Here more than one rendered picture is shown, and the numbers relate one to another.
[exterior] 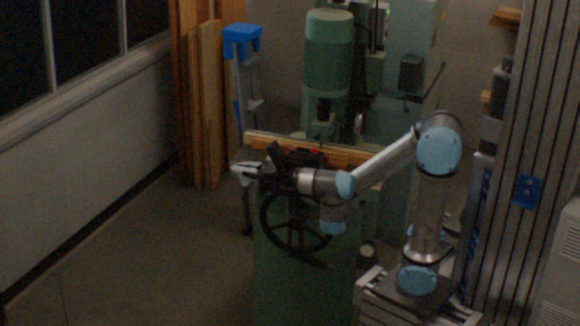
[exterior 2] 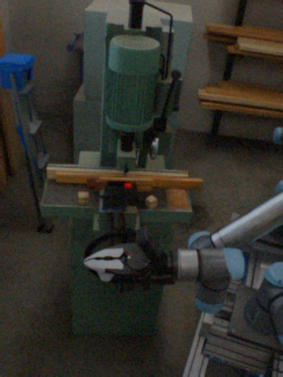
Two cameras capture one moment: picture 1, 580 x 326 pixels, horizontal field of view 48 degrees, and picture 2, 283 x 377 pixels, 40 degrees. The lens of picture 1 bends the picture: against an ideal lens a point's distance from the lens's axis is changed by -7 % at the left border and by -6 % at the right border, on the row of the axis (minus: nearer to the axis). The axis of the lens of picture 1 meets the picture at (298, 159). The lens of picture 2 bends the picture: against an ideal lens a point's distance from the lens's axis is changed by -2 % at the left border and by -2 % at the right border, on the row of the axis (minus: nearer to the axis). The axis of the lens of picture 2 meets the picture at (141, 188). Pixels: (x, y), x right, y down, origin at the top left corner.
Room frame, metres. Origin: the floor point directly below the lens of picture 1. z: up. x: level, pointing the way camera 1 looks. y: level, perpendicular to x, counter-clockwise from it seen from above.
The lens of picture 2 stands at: (1.18, 0.30, 1.89)
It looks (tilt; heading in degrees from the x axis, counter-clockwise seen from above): 37 degrees down; 340
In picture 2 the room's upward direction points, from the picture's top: 7 degrees clockwise
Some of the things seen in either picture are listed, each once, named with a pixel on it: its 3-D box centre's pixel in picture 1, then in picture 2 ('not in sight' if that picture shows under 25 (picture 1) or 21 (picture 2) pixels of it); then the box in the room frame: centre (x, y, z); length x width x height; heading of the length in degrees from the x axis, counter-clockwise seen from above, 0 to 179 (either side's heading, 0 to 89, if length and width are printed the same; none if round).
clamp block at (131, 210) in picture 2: not in sight; (117, 209); (2.29, -0.02, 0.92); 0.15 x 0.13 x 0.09; 77
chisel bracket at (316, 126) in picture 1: (323, 128); (125, 156); (2.49, -0.09, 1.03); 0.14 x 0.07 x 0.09; 167
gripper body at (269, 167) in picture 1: (280, 179); (150, 267); (1.74, 0.05, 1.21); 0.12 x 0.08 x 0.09; 76
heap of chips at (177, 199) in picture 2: not in sight; (178, 196); (2.33, -0.28, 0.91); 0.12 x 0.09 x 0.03; 167
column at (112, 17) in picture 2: (339, 73); (126, 98); (2.75, -0.15, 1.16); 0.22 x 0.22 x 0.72; 77
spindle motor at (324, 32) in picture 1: (327, 52); (131, 84); (2.47, -0.09, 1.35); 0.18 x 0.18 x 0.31
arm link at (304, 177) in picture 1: (307, 180); (184, 263); (1.73, -0.03, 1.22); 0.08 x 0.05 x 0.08; 166
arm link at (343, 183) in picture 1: (333, 185); (218, 265); (1.71, -0.10, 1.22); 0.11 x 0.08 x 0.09; 76
